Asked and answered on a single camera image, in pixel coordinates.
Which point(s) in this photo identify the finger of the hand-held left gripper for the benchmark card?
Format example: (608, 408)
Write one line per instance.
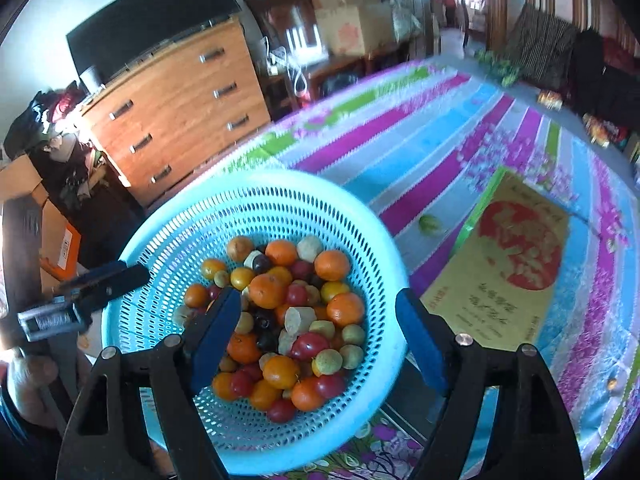
(110, 287)
(100, 272)

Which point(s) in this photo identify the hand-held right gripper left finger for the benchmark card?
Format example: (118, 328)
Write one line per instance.
(215, 340)

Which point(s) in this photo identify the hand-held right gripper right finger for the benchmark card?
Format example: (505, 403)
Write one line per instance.
(425, 340)

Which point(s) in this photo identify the pile of mixed fruit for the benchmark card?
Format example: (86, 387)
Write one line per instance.
(280, 370)

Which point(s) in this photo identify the light blue perforated basket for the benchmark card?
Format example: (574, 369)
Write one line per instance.
(190, 220)

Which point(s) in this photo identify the person's left hand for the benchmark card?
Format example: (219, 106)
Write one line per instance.
(30, 380)

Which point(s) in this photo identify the open cardboard boxes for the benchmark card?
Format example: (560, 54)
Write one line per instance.
(50, 230)

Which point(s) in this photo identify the yellow and green flat box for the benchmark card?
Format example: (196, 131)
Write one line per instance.
(500, 270)

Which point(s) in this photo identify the pile of dark clothes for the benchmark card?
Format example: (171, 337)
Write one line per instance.
(45, 115)

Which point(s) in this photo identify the wooden chest of drawers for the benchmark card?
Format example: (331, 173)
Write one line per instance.
(175, 110)

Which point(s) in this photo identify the colourful printed bedsheet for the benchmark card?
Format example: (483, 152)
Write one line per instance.
(400, 125)

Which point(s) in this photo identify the black television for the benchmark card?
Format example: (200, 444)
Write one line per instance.
(150, 20)

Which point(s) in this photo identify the orange snack packet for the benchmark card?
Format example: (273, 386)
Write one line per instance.
(597, 130)

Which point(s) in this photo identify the yellow snack packet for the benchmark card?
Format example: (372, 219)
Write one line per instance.
(550, 98)

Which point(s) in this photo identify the white power strip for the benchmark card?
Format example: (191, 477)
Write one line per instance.
(277, 62)

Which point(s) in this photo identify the green leafy vegetables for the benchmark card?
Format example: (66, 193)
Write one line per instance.
(495, 65)

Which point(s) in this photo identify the brown checked blanket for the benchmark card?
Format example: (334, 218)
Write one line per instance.
(542, 45)

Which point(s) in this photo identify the black jacket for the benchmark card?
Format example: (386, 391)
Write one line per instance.
(600, 75)

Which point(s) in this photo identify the large cardboard box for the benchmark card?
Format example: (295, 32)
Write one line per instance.
(352, 27)

